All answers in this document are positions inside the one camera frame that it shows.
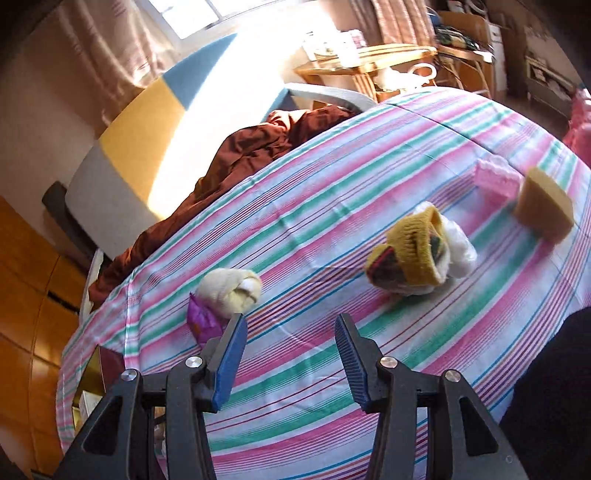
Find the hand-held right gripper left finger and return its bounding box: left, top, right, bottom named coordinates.
left=53, top=312, right=249, bottom=480

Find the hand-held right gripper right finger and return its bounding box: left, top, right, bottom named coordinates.
left=335, top=314, right=529, bottom=480

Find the purple snack packet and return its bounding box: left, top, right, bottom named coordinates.
left=186, top=294, right=227, bottom=348

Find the cream sock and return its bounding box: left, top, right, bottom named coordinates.
left=196, top=268, right=263, bottom=319

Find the gold metal tin box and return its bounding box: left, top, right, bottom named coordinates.
left=71, top=344, right=127, bottom=432

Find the white sock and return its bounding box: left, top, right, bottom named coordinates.
left=392, top=202, right=478, bottom=298

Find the yellow sponge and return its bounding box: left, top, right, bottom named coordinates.
left=513, top=167, right=575, bottom=243

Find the brown blanket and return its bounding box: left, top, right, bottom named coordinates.
left=88, top=105, right=361, bottom=305

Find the person's dark clothing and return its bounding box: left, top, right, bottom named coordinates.
left=500, top=307, right=591, bottom=480

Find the wooden wardrobe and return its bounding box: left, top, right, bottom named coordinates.
left=0, top=196, right=88, bottom=480

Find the black rolled mat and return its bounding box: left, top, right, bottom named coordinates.
left=41, top=181, right=100, bottom=268

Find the grey yellow blue headboard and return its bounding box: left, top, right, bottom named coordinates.
left=67, top=32, right=287, bottom=222

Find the bamboo side table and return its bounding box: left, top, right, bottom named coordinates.
left=293, top=44, right=437, bottom=100

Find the white printed box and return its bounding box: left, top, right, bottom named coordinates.
left=337, top=30, right=365, bottom=68

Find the pink fabric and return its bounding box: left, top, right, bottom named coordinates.
left=561, top=88, right=591, bottom=158

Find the pink patterned curtain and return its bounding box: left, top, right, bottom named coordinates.
left=28, top=0, right=176, bottom=93
left=365, top=0, right=437, bottom=47

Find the cluttered shelf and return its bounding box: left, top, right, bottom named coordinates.
left=524, top=23, right=583, bottom=121

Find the wooden chair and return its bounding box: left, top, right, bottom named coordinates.
left=434, top=9, right=497, bottom=100

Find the white bed frame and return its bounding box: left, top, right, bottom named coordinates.
left=270, top=82, right=376, bottom=112

